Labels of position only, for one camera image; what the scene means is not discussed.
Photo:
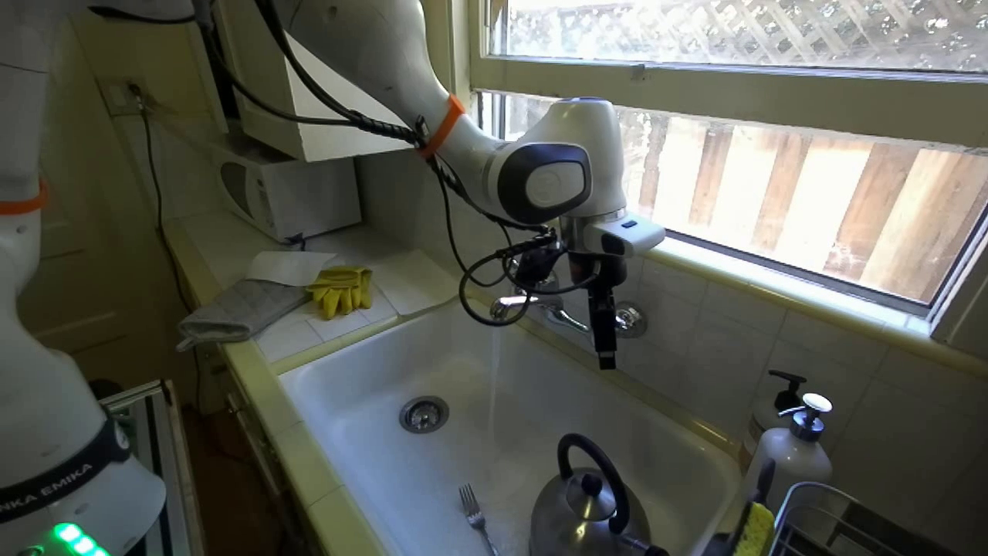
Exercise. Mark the yellow rubber gloves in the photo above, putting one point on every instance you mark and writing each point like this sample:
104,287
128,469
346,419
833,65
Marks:
342,290

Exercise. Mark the white framed window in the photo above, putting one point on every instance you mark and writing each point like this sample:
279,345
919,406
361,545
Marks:
774,88

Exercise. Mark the white paper sheet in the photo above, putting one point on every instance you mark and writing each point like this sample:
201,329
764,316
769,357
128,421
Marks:
290,267

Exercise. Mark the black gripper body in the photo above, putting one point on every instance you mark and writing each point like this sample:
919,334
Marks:
603,282

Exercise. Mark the yellow sponge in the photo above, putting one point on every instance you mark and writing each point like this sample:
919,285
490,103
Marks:
755,529

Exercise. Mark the chrome tap spout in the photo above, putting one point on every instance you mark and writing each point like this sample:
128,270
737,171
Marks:
515,305

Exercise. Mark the round metal sink drain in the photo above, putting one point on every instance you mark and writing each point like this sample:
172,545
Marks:
424,416

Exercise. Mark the white soap bottle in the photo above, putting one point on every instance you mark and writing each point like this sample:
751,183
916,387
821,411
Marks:
789,457

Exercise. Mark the metal fork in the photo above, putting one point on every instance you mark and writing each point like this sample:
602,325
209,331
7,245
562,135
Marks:
471,505

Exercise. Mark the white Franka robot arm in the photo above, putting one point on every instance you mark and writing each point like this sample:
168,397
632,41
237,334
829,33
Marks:
392,50

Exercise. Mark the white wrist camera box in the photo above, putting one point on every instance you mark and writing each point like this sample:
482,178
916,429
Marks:
634,233

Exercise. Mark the grey folded cloth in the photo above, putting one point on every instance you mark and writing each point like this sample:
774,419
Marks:
242,310

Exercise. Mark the white wall cabinet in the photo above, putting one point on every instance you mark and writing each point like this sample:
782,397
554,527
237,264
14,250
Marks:
309,127

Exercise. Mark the wall power outlet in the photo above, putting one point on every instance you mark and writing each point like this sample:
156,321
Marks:
118,97

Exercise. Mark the wooden fence outside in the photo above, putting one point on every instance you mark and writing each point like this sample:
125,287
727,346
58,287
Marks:
804,194

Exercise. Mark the white ceramic sink basin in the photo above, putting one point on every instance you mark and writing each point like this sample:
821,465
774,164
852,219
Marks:
361,451

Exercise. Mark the white lattice outside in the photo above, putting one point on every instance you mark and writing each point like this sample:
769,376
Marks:
721,33

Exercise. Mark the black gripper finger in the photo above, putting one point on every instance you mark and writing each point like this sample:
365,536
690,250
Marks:
608,345

